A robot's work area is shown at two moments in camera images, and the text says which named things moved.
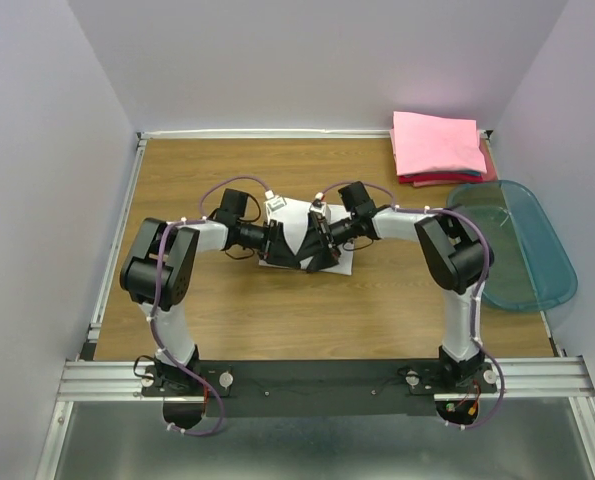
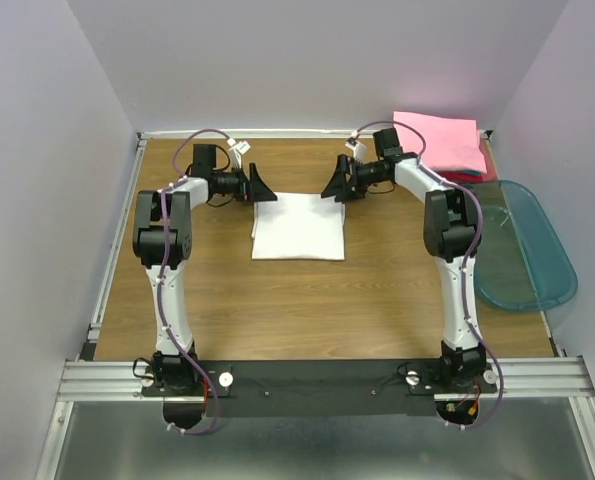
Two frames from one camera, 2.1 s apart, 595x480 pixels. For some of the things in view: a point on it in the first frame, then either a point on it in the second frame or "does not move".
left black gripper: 276,249 → 253,188
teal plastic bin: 529,270 does not move
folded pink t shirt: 420,142 does not move
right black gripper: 325,251 → 337,185
